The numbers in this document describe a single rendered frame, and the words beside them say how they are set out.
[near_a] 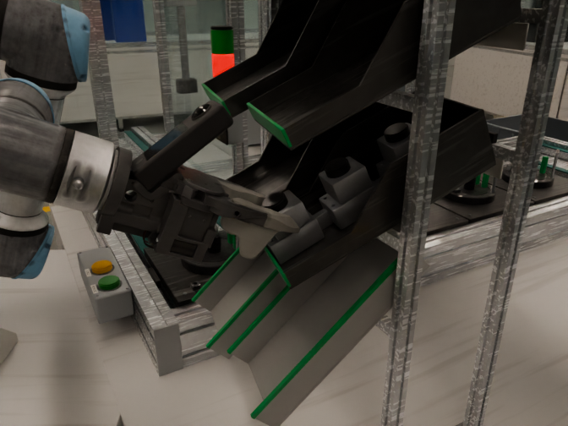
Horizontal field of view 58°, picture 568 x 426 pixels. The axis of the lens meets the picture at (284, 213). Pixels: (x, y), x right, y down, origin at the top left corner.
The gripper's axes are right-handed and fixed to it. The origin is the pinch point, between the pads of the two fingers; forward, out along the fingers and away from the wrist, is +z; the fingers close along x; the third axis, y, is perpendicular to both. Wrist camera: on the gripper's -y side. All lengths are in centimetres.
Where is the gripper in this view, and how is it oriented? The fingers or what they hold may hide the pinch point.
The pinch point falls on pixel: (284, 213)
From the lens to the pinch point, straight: 60.4
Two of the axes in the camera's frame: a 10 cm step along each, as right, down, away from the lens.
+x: 3.5, 3.7, -8.6
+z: 8.5, 2.6, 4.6
